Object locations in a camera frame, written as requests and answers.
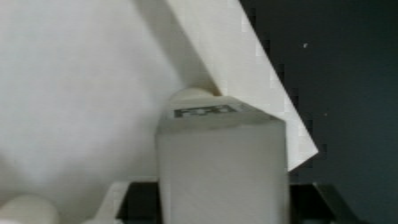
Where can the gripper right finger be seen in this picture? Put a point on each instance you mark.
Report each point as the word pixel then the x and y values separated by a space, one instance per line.
pixel 318 205

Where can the white table leg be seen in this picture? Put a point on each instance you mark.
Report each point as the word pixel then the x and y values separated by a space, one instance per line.
pixel 220 147

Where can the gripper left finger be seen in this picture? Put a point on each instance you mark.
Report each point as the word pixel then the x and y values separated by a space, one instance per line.
pixel 139 211

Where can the white square tabletop tray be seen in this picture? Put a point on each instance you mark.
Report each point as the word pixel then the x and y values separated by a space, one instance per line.
pixel 98 57

